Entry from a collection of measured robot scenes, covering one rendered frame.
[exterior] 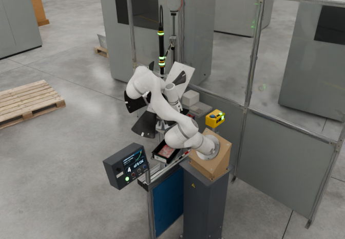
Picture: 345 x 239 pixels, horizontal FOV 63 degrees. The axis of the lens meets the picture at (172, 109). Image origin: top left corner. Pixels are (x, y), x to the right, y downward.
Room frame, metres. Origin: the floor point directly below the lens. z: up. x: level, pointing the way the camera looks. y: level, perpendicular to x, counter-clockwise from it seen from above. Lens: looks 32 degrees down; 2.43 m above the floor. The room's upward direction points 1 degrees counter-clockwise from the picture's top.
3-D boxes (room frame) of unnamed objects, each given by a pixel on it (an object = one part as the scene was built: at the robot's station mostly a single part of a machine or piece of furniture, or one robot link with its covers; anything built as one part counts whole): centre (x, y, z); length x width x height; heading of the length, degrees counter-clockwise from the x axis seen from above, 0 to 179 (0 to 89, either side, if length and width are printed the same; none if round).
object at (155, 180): (1.81, -0.11, 0.82); 0.90 x 0.04 x 0.08; 136
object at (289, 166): (2.65, -0.42, 0.50); 2.59 x 0.03 x 0.91; 46
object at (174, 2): (2.84, -0.03, 1.88); 0.16 x 0.07 x 0.16; 81
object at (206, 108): (2.61, -0.22, 0.85); 0.36 x 0.24 x 0.03; 46
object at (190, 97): (2.68, -0.18, 0.92); 0.17 x 0.16 x 0.11; 136
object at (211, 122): (2.09, -0.38, 1.02); 0.16 x 0.10 x 0.11; 136
